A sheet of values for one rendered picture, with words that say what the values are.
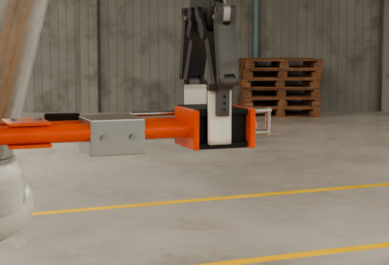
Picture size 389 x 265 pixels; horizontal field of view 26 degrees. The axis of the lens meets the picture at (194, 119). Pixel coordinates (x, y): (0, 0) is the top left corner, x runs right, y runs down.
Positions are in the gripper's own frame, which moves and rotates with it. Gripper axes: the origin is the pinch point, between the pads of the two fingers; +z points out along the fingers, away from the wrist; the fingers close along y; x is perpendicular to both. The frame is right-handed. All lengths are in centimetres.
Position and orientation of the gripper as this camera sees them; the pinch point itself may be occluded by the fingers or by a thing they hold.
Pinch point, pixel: (206, 120)
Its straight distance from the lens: 109.2
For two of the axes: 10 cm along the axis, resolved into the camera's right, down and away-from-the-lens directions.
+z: 0.0, 9.9, 1.0
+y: 3.4, 0.9, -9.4
